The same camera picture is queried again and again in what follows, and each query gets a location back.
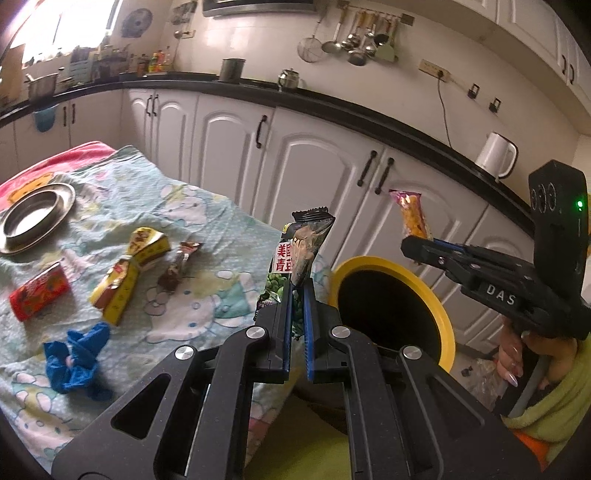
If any blue glove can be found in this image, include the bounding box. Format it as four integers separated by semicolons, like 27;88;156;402
43;322;113;401

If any red yellow snack packet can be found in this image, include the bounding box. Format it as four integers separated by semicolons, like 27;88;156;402
389;189;433;240

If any yellow red snack wrapper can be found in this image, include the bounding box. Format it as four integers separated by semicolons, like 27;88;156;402
89;227;170;326

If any red candy tube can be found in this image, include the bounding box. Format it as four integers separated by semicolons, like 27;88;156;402
9;262;70;322

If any brown chocolate wrapper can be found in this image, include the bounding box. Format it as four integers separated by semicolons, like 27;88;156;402
157;241;202;293

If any green pea snack packet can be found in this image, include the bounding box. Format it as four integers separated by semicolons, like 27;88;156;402
256;206;335;338

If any yellow rimmed trash bin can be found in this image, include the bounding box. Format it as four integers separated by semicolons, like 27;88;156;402
329;256;456;372

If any person's right hand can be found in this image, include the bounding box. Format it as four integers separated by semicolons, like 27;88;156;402
497;317;579;390

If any white electric kettle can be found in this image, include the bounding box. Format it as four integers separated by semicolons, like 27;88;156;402
476;132;519;182

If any hello kitty blanket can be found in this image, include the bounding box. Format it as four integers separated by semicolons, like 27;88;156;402
1;141;280;472

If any black countertop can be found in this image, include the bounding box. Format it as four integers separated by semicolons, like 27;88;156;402
1;72;534;236

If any metal plate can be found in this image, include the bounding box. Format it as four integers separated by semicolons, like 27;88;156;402
1;183;76;256

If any metal bowl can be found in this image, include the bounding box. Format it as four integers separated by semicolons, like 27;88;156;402
2;188;63;246

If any hanging steel ladle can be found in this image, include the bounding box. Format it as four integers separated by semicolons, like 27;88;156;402
322;7;348;55

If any small steel teapot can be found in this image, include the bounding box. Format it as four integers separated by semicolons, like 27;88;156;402
277;68;301;92

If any blue hanging bin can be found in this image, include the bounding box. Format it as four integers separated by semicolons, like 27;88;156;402
32;105;58;133

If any steel stock pot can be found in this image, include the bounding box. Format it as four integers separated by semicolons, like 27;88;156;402
25;72;59;102

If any dark metal cup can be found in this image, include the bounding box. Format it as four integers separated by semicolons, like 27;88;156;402
218;58;245;84

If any black range hood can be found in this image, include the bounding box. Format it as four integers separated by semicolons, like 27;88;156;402
202;0;317;17

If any wall power socket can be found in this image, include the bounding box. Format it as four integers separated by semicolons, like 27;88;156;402
419;59;451;82

